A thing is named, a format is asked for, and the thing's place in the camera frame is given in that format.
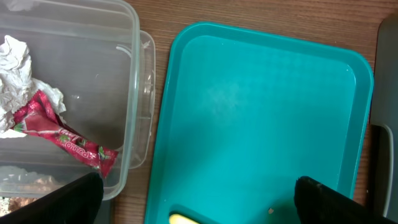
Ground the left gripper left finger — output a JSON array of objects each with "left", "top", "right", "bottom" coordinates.
[{"left": 1, "top": 172, "right": 104, "bottom": 224}]

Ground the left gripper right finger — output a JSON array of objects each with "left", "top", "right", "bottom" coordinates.
[{"left": 294, "top": 176, "right": 395, "bottom": 224}]

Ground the brown food chunk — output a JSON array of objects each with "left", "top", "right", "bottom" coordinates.
[{"left": 5, "top": 175, "right": 62, "bottom": 214}]

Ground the red snack wrapper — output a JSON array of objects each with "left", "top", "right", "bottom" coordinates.
[{"left": 12, "top": 90, "right": 118, "bottom": 178}]

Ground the yellow plastic spoon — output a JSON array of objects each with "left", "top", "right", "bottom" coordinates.
[{"left": 169, "top": 213, "right": 199, "bottom": 224}]

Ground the foil wrapper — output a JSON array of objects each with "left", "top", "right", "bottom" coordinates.
[{"left": 1, "top": 35, "right": 67, "bottom": 139}]

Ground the grey dishwasher rack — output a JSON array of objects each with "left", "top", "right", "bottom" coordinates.
[{"left": 370, "top": 14, "right": 397, "bottom": 222}]

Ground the clear plastic waste bin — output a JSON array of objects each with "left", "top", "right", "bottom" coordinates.
[{"left": 1, "top": 0, "right": 155, "bottom": 200}]

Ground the black plastic tray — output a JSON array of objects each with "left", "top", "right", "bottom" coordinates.
[{"left": 93, "top": 199, "right": 114, "bottom": 224}]

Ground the teal plastic serving tray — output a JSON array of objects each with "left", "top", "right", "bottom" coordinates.
[{"left": 145, "top": 22, "right": 374, "bottom": 223}]

